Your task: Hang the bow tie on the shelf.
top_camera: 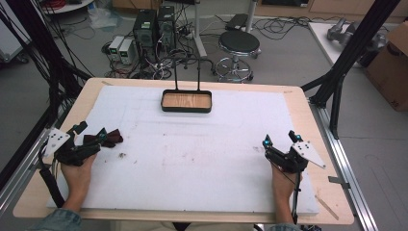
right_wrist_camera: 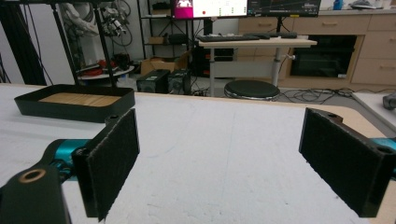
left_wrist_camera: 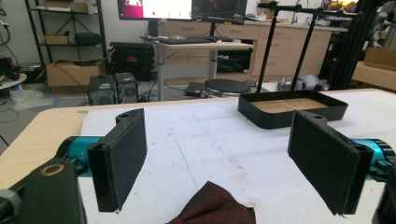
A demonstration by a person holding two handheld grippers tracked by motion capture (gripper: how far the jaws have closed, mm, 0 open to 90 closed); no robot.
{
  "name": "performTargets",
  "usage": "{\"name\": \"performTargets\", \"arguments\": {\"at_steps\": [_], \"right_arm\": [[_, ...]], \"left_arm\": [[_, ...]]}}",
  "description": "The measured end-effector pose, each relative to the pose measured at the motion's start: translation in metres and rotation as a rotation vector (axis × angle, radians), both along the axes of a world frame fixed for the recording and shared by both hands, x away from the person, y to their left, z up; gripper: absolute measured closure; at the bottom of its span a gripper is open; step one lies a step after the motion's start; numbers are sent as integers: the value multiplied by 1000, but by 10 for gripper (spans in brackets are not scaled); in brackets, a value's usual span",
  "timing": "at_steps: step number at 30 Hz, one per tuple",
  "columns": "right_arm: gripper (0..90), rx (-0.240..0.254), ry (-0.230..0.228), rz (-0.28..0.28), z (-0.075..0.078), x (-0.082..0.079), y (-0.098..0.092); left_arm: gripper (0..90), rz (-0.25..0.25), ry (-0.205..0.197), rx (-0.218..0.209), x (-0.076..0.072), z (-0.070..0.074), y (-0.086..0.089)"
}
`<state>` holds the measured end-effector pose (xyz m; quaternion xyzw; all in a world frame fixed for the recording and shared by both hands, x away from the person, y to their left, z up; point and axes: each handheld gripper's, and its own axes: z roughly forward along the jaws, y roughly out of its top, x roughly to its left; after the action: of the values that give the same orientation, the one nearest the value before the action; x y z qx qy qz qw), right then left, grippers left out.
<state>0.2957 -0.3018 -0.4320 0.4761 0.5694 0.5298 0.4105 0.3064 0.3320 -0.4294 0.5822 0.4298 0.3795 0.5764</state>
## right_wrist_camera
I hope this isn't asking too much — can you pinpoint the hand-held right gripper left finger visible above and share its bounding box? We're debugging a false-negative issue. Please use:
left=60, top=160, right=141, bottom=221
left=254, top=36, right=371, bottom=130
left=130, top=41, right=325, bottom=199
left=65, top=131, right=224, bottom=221
left=72, top=108, right=140, bottom=222

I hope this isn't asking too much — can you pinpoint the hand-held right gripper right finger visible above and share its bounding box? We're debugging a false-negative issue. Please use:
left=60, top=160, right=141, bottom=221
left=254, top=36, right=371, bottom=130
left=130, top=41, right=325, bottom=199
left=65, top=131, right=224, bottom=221
left=298, top=107, right=396, bottom=218

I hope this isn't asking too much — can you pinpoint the black tray with wooden bottom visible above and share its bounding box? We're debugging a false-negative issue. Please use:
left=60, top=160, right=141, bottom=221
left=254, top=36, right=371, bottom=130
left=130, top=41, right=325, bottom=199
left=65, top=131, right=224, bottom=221
left=14, top=83, right=136, bottom=124

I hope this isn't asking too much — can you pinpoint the grey device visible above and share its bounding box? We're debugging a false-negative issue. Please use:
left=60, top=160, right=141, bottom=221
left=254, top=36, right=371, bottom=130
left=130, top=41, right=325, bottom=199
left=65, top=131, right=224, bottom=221
left=382, top=92, right=396, bottom=110

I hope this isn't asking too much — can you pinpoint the round white table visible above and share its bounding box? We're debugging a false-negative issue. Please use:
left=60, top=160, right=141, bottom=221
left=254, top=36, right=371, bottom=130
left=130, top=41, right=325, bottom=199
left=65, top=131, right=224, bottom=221
left=78, top=64, right=136, bottom=82

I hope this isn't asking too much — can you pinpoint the black computer case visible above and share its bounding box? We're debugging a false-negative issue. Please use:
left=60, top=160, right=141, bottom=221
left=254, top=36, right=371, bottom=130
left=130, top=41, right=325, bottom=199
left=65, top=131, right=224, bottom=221
left=167, top=68, right=192, bottom=95
left=135, top=68, right=171, bottom=94

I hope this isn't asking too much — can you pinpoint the black oven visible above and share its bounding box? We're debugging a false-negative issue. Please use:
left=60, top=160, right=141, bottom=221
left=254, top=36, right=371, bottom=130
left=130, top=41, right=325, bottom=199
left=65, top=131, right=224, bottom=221
left=290, top=35, right=358, bottom=78

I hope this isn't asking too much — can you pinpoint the cardboard box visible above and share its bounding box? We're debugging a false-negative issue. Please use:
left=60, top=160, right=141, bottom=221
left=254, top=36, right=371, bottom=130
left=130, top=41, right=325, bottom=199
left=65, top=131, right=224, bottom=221
left=140, top=57, right=177, bottom=77

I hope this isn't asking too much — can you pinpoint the round black stool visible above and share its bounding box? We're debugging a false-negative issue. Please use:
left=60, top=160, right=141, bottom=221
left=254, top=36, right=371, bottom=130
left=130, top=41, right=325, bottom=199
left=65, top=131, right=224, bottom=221
left=223, top=79, right=281, bottom=102

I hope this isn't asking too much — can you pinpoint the wooden cabinet with drawers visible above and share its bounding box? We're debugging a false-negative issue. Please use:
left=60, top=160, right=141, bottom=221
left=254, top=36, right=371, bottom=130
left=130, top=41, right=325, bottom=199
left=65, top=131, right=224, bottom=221
left=237, top=8, right=396, bottom=91

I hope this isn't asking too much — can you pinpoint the black metal shelf rack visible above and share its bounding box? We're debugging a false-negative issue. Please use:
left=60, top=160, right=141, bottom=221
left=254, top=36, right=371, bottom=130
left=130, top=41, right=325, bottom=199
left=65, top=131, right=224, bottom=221
left=137, top=0, right=194, bottom=60

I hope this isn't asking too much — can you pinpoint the wooden desk with white legs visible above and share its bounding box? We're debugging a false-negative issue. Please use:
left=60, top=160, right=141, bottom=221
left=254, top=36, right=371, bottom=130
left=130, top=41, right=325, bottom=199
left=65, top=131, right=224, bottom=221
left=197, top=37, right=318, bottom=97

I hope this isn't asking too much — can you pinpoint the monitor with dark screen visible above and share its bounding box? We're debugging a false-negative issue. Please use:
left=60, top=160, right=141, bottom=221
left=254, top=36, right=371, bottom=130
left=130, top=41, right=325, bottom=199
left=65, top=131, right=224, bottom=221
left=247, top=0, right=322, bottom=19

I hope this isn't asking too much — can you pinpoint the black keyboard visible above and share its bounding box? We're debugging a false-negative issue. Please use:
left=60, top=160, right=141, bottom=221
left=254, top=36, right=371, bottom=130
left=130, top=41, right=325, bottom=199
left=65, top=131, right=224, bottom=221
left=196, top=34, right=262, bottom=43

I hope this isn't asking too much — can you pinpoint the monitor with white screen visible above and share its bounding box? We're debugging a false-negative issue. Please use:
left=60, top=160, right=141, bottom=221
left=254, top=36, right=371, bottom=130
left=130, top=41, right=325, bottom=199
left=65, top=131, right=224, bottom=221
left=171, top=0, right=249, bottom=21

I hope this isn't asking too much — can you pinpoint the tangle of floor cables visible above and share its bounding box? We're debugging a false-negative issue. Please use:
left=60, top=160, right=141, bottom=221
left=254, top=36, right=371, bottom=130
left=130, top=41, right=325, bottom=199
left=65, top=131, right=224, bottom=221
left=276, top=88, right=356, bottom=105

